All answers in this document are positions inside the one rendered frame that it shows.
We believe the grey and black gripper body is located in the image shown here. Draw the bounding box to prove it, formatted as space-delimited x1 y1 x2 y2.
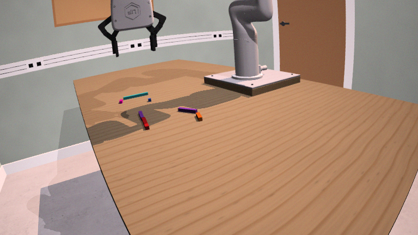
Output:
110 0 153 31

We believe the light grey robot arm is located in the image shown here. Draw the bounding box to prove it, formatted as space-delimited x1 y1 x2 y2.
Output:
229 0 273 81

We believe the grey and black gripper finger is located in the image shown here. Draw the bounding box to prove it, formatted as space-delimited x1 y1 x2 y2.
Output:
146 11 166 51
98 15 119 57

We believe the orange rod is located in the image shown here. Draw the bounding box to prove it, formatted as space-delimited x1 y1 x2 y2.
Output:
196 112 202 121

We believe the purple rod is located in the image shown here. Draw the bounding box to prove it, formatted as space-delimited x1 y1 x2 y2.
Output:
138 111 144 121
178 107 198 114

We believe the red rod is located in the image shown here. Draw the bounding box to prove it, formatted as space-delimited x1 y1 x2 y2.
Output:
142 117 149 130

